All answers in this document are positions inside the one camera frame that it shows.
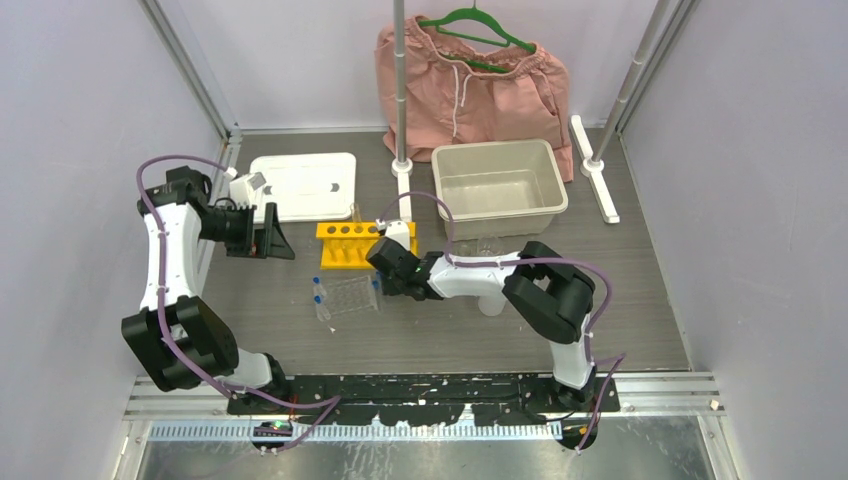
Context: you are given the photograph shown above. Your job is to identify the left white stand base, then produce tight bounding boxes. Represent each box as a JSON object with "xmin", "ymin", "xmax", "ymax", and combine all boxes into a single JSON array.
[{"xmin": 391, "ymin": 158, "xmax": 413, "ymax": 222}]

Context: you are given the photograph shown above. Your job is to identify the small glass beaker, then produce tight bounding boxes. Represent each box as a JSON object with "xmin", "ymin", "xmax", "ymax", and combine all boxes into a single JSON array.
[{"xmin": 452, "ymin": 241, "xmax": 477, "ymax": 257}]

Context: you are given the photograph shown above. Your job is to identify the metal stand pole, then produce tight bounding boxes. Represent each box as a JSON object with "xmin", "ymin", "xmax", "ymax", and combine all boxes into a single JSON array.
[
  {"xmin": 392, "ymin": 0, "xmax": 409, "ymax": 175},
  {"xmin": 592, "ymin": 0, "xmax": 670, "ymax": 165}
]

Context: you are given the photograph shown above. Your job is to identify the clear glass test tube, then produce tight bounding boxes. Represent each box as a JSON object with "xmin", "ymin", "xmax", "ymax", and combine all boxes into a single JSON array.
[{"xmin": 350, "ymin": 203, "xmax": 362, "ymax": 224}]

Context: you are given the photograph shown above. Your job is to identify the red capped wash bottle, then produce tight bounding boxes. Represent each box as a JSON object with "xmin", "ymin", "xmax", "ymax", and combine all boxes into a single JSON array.
[{"xmin": 477, "ymin": 296, "xmax": 506, "ymax": 317}]

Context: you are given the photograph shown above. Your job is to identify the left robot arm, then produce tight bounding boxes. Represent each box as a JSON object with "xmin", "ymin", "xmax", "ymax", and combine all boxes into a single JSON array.
[{"xmin": 121, "ymin": 166, "xmax": 296, "ymax": 413}]

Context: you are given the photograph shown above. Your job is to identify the right metal stand pole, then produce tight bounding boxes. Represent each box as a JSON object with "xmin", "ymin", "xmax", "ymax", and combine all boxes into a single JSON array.
[{"xmin": 592, "ymin": 0, "xmax": 670, "ymax": 165}]

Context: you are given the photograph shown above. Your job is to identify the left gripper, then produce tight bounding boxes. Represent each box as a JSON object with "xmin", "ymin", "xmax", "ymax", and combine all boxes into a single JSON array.
[{"xmin": 198, "ymin": 201, "xmax": 294, "ymax": 259}]

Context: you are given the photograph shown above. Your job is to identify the right white stand base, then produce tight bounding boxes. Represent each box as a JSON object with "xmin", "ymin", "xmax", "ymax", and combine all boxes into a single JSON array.
[{"xmin": 569, "ymin": 115, "xmax": 620, "ymax": 224}]

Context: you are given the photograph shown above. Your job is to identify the left metal stand pole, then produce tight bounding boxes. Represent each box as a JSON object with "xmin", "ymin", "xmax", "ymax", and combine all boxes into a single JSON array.
[{"xmin": 392, "ymin": 0, "xmax": 409, "ymax": 175}]

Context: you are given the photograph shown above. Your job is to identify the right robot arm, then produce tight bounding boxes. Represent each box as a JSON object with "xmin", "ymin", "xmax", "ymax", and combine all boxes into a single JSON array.
[{"xmin": 365, "ymin": 238, "xmax": 612, "ymax": 411}]

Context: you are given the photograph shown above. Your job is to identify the white stand base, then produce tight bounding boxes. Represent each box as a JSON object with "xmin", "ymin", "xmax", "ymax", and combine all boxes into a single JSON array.
[
  {"xmin": 569, "ymin": 115, "xmax": 620, "ymax": 224},
  {"xmin": 391, "ymin": 158, "xmax": 413, "ymax": 222}
]

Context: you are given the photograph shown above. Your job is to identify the clear well plate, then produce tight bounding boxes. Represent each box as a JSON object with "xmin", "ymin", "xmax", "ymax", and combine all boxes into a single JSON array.
[{"xmin": 319, "ymin": 275, "xmax": 377, "ymax": 320}]

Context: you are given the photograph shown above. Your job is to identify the large glass beaker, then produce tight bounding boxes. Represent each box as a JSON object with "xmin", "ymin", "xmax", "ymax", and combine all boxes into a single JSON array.
[{"xmin": 476, "ymin": 236, "xmax": 504, "ymax": 257}]

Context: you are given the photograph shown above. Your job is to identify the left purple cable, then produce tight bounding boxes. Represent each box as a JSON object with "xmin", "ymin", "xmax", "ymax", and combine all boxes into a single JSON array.
[{"xmin": 135, "ymin": 154, "xmax": 343, "ymax": 454}]

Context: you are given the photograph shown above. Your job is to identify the pink shorts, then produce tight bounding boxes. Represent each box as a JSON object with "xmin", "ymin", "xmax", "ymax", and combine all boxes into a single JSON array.
[{"xmin": 403, "ymin": 15, "xmax": 574, "ymax": 182}]

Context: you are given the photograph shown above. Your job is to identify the beige plastic bin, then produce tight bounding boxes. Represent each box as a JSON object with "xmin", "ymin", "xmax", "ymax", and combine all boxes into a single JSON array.
[{"xmin": 431, "ymin": 139, "xmax": 569, "ymax": 241}]

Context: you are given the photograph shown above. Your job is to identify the white flat tray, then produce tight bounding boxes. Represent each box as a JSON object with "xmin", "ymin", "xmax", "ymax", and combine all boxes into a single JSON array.
[{"xmin": 250, "ymin": 152, "xmax": 357, "ymax": 222}]

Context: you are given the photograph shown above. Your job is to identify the blue capped tube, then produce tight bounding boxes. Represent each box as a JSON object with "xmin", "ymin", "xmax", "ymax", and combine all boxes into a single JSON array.
[
  {"xmin": 312, "ymin": 277, "xmax": 328, "ymax": 304},
  {"xmin": 372, "ymin": 278, "xmax": 385, "ymax": 312},
  {"xmin": 313, "ymin": 295, "xmax": 332, "ymax": 322}
]

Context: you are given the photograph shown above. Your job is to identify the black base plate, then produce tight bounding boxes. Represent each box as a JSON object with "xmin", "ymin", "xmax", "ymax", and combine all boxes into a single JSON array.
[{"xmin": 227, "ymin": 373, "xmax": 620, "ymax": 427}]

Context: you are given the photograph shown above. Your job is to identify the green clothes hanger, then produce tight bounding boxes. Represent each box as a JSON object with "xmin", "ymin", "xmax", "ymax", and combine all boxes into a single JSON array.
[{"xmin": 412, "ymin": 4, "xmax": 539, "ymax": 77}]

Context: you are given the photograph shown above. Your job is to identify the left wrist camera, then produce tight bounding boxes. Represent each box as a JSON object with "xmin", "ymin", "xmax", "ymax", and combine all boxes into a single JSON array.
[{"xmin": 229, "ymin": 173, "xmax": 268, "ymax": 207}]

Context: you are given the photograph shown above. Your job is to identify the yellow test tube rack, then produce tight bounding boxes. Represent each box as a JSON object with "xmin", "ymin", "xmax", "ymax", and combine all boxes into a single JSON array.
[{"xmin": 315, "ymin": 221, "xmax": 418, "ymax": 270}]

